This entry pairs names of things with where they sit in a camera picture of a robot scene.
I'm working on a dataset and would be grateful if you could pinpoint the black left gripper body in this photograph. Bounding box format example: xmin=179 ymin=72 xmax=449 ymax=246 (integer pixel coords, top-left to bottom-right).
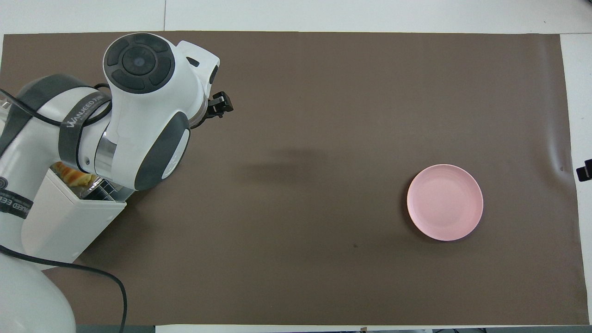
xmin=203 ymin=91 xmax=234 ymax=122

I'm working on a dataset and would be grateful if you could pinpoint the yellow braided bread loaf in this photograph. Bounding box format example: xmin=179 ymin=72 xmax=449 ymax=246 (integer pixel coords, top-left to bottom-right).
xmin=50 ymin=161 xmax=99 ymax=187

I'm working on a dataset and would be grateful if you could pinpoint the cream toaster oven body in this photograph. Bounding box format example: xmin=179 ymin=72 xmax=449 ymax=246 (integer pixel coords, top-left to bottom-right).
xmin=20 ymin=163 xmax=127 ymax=271

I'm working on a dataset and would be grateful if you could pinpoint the brown table mat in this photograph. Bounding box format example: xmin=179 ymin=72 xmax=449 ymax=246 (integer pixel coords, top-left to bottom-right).
xmin=0 ymin=31 xmax=591 ymax=326

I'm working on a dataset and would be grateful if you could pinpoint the pink round plate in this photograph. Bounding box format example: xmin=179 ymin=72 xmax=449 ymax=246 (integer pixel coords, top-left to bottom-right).
xmin=407 ymin=164 xmax=484 ymax=242

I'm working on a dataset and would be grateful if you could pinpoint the metal oven wire rack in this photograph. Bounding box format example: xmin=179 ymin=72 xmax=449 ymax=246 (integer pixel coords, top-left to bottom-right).
xmin=83 ymin=180 xmax=128 ymax=203

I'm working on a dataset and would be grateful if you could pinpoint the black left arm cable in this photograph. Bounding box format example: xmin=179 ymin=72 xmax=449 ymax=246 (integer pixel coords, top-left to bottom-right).
xmin=0 ymin=82 xmax=129 ymax=333

